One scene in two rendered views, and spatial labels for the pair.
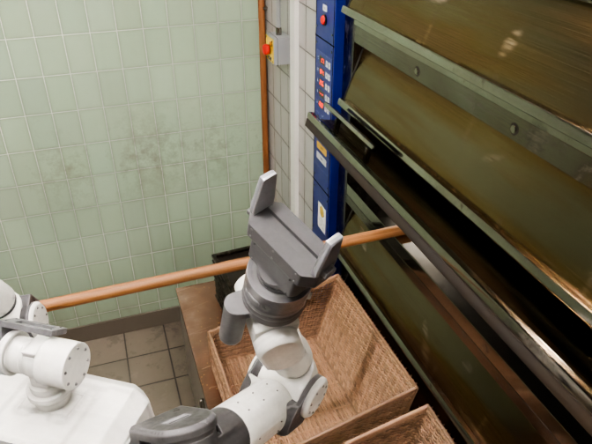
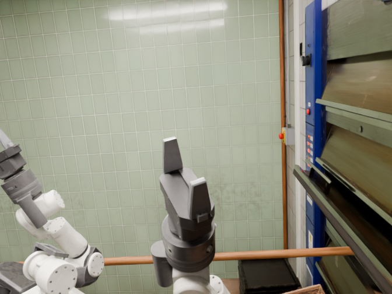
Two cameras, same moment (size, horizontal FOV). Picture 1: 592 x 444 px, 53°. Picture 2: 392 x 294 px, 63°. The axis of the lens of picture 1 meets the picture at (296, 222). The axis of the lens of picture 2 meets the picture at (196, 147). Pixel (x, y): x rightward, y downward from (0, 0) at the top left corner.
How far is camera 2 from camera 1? 0.34 m
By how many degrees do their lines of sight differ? 30
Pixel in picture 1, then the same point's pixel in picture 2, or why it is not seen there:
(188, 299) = not seen: hidden behind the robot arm
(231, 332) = (158, 273)
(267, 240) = (165, 189)
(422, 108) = (367, 155)
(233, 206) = (263, 234)
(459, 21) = (384, 86)
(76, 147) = not seen: hidden behind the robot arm
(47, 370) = (41, 277)
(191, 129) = (239, 183)
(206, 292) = (234, 284)
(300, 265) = (183, 209)
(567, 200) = not seen: outside the picture
